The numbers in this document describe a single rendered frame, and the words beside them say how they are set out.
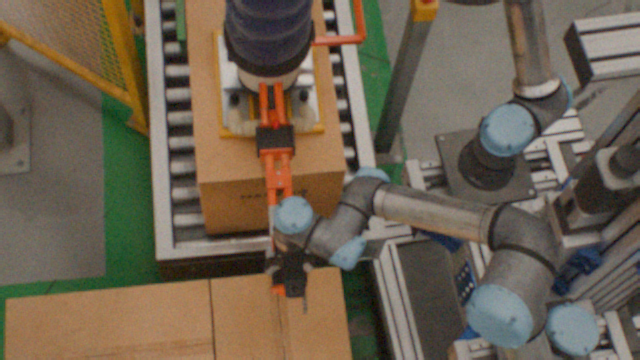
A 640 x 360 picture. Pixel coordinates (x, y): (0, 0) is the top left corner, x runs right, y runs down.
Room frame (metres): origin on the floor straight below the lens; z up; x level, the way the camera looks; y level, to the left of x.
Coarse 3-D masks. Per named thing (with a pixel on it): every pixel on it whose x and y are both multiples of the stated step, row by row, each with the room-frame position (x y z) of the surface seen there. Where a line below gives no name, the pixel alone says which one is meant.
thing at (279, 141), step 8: (256, 128) 0.95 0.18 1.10; (264, 128) 0.96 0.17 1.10; (272, 128) 0.97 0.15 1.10; (280, 128) 0.97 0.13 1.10; (288, 128) 0.97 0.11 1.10; (256, 136) 0.93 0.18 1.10; (264, 136) 0.94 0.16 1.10; (272, 136) 0.94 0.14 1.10; (280, 136) 0.95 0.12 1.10; (288, 136) 0.95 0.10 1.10; (256, 144) 0.91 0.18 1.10; (264, 144) 0.92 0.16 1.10; (272, 144) 0.92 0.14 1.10; (280, 144) 0.92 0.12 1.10; (288, 144) 0.93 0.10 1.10; (256, 152) 0.90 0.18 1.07; (264, 152) 0.89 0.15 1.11; (272, 152) 0.90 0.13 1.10; (280, 152) 0.90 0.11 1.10; (288, 152) 0.91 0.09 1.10; (264, 160) 0.89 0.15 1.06
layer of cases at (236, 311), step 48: (144, 288) 0.65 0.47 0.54; (192, 288) 0.67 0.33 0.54; (240, 288) 0.69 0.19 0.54; (336, 288) 0.74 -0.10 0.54; (48, 336) 0.46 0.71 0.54; (96, 336) 0.48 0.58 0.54; (144, 336) 0.51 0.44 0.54; (192, 336) 0.53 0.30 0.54; (240, 336) 0.55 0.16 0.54; (288, 336) 0.57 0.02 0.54; (336, 336) 0.60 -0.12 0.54
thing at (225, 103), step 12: (216, 36) 1.29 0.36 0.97; (216, 48) 1.25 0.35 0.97; (216, 60) 1.21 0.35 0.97; (228, 60) 1.21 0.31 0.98; (216, 72) 1.18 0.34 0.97; (216, 84) 1.14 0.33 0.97; (216, 96) 1.10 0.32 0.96; (228, 96) 1.10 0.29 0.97; (240, 96) 1.11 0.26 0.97; (252, 96) 1.12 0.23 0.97; (228, 108) 1.07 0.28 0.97; (240, 108) 1.07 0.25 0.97; (252, 108) 1.08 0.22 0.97; (252, 120) 1.04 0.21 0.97; (228, 132) 1.00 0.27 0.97
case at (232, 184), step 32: (192, 0) 1.41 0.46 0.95; (320, 0) 1.48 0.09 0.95; (192, 32) 1.30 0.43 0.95; (320, 32) 1.37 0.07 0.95; (192, 64) 1.20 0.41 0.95; (320, 64) 1.27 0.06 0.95; (192, 96) 1.10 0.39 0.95; (224, 160) 0.92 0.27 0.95; (256, 160) 0.94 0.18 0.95; (320, 160) 0.97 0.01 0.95; (224, 192) 0.86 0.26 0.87; (256, 192) 0.88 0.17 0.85; (320, 192) 0.93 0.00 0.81; (224, 224) 0.86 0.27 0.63; (256, 224) 0.88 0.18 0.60
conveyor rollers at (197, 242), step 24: (168, 0) 1.67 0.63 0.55; (168, 24) 1.58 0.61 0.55; (168, 48) 1.48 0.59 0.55; (168, 72) 1.39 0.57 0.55; (168, 96) 1.30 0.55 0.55; (168, 120) 1.21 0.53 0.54; (192, 120) 1.23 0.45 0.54; (192, 144) 1.14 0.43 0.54; (192, 168) 1.06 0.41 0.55; (192, 192) 0.98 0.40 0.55; (192, 216) 0.90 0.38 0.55; (192, 240) 0.82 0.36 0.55; (216, 240) 0.83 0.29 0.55; (240, 240) 0.84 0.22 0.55
